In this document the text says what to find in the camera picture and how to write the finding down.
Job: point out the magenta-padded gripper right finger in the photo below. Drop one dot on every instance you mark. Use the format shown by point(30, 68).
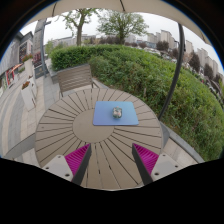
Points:
point(146, 158)

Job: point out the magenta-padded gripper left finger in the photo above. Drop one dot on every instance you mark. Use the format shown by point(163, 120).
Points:
point(77, 158)

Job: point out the blue square mouse pad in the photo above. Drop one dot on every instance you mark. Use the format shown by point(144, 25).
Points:
point(103, 115)

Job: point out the white planter with orange flowers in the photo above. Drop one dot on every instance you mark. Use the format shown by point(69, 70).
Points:
point(28, 98)

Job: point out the brown slatted outdoor chair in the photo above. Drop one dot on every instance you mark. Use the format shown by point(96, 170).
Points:
point(75, 78)

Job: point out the green trimmed hedge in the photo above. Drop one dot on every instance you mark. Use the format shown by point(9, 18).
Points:
point(140, 73)

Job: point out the dark curved umbrella pole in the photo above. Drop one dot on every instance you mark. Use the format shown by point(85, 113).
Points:
point(175, 73)

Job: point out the white planter with red flowers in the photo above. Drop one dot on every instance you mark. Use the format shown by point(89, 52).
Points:
point(29, 68)

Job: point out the tall grey sign pillar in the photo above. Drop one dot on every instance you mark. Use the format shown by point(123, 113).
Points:
point(38, 46)

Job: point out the grey storefront building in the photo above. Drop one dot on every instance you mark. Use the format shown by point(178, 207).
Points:
point(11, 58)

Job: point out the distant apartment buildings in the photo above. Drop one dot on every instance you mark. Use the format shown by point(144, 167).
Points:
point(166, 36)

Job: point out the tall thin-trunk tree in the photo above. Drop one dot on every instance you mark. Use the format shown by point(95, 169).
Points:
point(79, 33)

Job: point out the round leafy tree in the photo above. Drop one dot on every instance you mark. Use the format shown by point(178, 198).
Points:
point(121, 23)

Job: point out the beige patio umbrella canopy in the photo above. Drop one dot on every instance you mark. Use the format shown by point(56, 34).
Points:
point(100, 4)

